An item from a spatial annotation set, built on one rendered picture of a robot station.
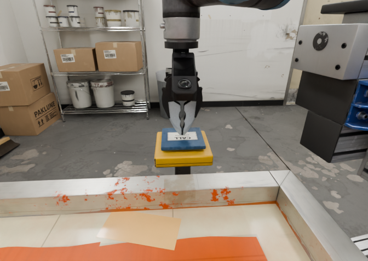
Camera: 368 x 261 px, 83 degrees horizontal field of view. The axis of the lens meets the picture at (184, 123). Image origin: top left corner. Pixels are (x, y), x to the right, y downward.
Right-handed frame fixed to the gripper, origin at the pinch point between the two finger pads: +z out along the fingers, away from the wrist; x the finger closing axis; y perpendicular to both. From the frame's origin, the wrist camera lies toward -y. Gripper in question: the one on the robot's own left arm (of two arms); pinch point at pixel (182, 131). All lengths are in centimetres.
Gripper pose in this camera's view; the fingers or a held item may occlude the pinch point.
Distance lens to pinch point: 49.9
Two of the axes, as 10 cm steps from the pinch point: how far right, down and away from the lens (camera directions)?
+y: -0.7, -4.0, 9.1
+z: 0.0, 9.1, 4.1
